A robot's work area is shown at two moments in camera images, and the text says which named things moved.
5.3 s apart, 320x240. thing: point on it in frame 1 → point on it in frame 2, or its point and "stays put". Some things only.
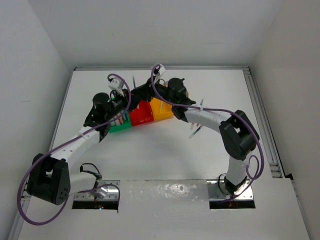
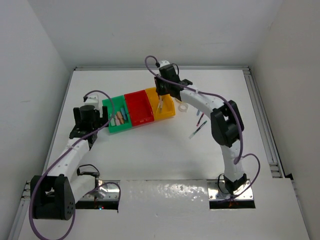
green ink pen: [195, 132] stays put
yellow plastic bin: [161, 109] stays put
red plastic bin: [142, 114] stays put
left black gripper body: [119, 102] → [99, 121]
